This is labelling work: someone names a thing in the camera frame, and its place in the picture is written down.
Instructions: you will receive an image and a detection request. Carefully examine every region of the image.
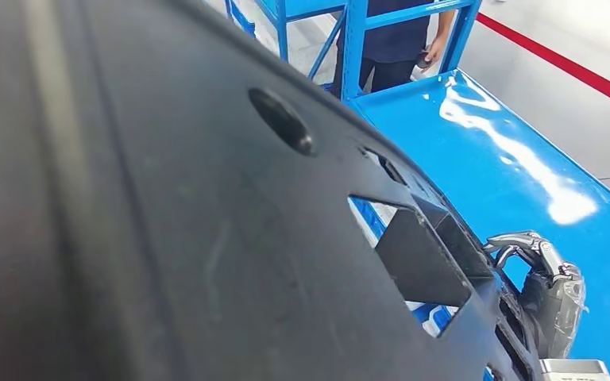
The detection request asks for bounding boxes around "person's left hand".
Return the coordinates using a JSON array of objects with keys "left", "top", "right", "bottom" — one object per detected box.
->
[{"left": 423, "top": 35, "right": 447, "bottom": 67}]

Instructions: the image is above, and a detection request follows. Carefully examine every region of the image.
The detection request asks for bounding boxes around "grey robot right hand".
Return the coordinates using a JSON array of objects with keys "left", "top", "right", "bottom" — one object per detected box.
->
[{"left": 482, "top": 230, "right": 588, "bottom": 361}]

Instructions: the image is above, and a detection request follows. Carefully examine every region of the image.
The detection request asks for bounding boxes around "black plastic mounting plate part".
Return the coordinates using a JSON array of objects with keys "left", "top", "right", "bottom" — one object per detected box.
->
[{"left": 0, "top": 0, "right": 542, "bottom": 381}]

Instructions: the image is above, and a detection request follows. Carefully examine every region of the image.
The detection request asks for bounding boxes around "blue metal shelf rack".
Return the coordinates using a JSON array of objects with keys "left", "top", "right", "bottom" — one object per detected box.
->
[
  {"left": 336, "top": 0, "right": 610, "bottom": 381},
  {"left": 223, "top": 0, "right": 348, "bottom": 90}
]

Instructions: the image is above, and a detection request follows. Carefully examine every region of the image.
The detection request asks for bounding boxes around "person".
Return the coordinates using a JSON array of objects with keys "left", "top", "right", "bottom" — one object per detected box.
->
[{"left": 334, "top": 0, "right": 456, "bottom": 94}]

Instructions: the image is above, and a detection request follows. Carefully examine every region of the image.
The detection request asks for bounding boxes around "white car with red stripe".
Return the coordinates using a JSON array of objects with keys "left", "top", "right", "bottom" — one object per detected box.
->
[{"left": 457, "top": 0, "right": 610, "bottom": 211}]

